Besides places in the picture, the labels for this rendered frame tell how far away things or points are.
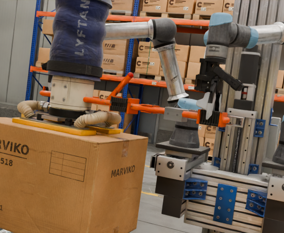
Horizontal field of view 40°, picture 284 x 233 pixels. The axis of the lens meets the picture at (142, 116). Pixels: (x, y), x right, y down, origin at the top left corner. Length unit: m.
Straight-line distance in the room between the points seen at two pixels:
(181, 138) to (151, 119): 8.44
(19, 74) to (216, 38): 11.34
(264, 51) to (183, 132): 0.57
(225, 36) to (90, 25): 0.52
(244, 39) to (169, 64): 0.68
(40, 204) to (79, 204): 0.17
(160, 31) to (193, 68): 6.90
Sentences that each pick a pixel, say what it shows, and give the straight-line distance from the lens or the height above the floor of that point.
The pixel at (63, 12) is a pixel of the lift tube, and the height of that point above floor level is 1.54.
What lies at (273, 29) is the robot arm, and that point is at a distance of 1.72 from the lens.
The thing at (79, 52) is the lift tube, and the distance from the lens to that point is 1.55.
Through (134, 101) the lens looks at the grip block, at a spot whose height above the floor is 1.23.
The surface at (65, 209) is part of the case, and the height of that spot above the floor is 0.83.
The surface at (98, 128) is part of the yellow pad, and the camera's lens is 1.63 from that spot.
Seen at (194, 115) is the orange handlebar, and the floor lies 1.22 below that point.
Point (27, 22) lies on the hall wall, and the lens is 12.58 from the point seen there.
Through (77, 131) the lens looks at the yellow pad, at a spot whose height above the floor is 1.10.
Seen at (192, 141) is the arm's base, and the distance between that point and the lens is 1.93.
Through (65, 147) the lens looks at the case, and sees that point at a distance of 1.41.
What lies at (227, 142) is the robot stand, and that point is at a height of 1.09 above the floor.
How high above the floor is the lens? 1.27
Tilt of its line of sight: 3 degrees down
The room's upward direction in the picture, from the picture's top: 7 degrees clockwise
